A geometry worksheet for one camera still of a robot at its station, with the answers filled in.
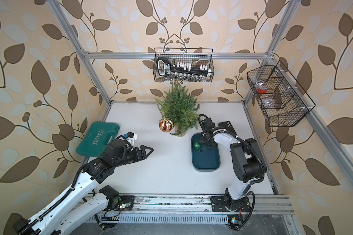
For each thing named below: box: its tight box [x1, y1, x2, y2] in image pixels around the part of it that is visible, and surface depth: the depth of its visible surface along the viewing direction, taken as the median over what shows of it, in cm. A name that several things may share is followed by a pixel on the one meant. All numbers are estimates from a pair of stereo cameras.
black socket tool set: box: [156, 57, 212, 81], surface depth 86 cm
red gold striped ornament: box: [158, 118, 174, 133], surface depth 72 cm
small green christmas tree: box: [154, 82, 201, 138], surface depth 80 cm
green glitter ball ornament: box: [192, 141, 202, 150], surface depth 93 cm
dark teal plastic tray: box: [191, 132, 221, 172], surface depth 88 cm
